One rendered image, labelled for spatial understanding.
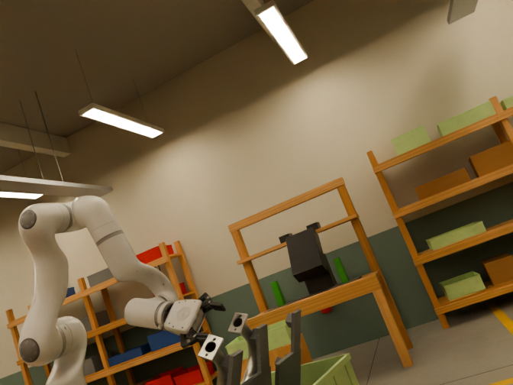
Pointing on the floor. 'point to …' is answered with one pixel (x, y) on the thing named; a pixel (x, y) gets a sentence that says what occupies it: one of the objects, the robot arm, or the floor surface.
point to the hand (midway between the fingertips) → (214, 321)
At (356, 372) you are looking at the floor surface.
